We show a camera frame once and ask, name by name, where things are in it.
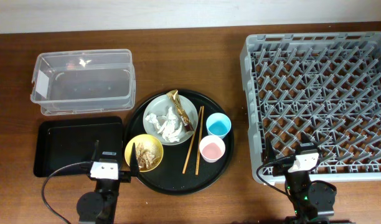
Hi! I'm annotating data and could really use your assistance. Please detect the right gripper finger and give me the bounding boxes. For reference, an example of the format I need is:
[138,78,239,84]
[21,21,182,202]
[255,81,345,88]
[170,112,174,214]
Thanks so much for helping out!
[264,138,276,162]
[299,133,315,152]

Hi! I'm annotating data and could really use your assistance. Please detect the food scraps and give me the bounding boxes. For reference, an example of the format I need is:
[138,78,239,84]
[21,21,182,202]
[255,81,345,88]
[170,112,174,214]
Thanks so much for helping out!
[136,142,161,171]

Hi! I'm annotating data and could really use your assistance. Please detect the yellow bowl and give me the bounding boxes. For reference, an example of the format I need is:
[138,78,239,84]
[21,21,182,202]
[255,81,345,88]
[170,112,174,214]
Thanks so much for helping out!
[125,134,164,172]

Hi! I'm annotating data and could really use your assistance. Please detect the white tissue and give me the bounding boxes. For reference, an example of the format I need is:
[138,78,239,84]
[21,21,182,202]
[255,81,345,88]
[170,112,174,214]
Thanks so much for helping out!
[144,107,183,143]

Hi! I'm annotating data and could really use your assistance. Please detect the pink cup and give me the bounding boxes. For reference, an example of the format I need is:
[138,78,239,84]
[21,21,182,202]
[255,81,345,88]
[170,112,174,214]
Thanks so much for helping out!
[200,135,226,163]

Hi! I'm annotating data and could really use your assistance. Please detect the blue cup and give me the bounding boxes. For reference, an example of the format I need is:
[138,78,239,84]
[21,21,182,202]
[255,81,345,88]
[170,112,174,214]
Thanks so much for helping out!
[206,113,232,139]

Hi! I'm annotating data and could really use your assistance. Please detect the grey plate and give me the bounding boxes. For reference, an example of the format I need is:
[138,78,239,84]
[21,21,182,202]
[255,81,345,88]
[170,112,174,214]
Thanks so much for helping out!
[141,95,198,146]

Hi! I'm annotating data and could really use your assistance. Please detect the wooden chopstick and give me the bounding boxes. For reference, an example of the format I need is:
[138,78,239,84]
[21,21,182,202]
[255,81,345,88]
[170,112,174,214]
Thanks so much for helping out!
[182,106,203,174]
[195,106,204,175]

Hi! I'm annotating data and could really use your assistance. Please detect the gold snack wrapper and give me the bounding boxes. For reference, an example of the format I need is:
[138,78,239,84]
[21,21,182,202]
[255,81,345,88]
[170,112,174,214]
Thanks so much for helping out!
[166,90,194,132]

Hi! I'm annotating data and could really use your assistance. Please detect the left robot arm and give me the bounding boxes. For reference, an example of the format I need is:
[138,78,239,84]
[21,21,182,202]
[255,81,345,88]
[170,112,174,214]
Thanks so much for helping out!
[77,142,140,223]

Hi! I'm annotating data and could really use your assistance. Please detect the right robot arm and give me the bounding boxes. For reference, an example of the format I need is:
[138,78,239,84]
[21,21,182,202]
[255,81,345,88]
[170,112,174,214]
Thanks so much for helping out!
[266,133,337,223]

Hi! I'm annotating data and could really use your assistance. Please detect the grey dishwasher rack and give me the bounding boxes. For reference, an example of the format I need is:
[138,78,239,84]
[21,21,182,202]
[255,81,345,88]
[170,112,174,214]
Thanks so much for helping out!
[240,31,381,184]

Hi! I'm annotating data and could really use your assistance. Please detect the black rectangular tray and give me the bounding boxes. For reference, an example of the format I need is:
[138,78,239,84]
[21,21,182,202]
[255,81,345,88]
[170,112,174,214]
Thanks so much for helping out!
[33,116,123,177]

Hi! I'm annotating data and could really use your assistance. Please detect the round black tray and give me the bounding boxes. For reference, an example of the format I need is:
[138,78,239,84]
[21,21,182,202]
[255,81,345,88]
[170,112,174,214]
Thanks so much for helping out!
[123,89,235,195]

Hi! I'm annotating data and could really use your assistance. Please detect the clear plastic bin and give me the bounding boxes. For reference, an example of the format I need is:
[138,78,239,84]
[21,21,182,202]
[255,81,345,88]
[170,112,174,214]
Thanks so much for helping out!
[30,49,136,116]

